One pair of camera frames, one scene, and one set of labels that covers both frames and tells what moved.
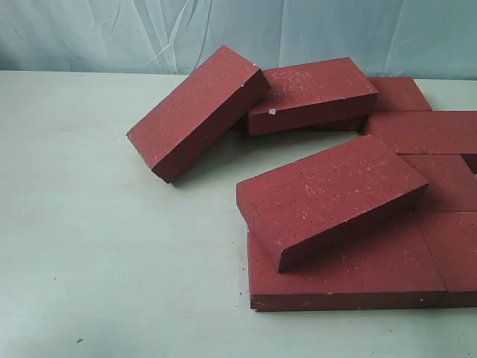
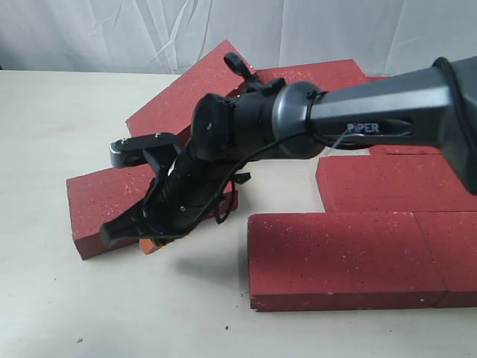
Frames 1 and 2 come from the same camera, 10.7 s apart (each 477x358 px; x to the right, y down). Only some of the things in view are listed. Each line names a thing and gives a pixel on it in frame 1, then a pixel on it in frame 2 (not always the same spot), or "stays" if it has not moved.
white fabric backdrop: (391, 39) stays
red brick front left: (387, 262) stays
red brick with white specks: (318, 203) -> (97, 201)
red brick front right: (452, 237) stays
